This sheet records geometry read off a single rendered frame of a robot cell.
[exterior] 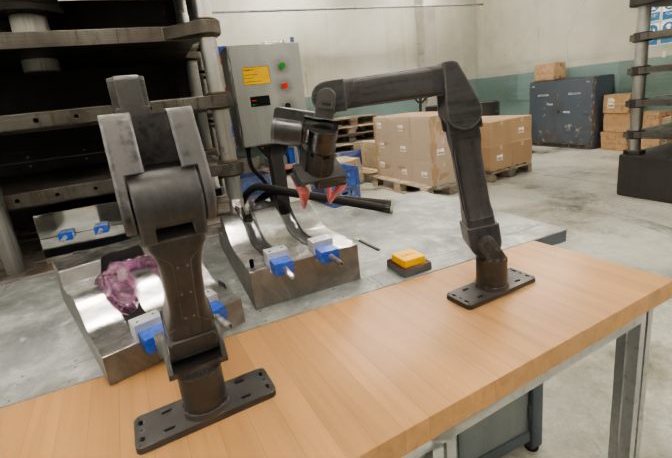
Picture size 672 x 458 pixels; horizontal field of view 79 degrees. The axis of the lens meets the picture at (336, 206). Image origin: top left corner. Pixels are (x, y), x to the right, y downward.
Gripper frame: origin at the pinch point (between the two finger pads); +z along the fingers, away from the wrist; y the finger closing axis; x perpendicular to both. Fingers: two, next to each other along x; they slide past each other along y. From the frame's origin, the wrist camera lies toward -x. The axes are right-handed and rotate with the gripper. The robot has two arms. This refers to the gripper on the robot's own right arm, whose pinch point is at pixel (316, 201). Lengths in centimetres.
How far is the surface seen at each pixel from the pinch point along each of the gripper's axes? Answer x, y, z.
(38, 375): 12, 58, 17
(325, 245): 5.9, -0.5, 8.6
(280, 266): 9.5, 11.5, 7.3
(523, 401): 41, -61, 68
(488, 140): -241, -340, 192
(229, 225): -19.5, 16.4, 20.9
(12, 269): -55, 81, 55
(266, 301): 11.0, 15.1, 16.1
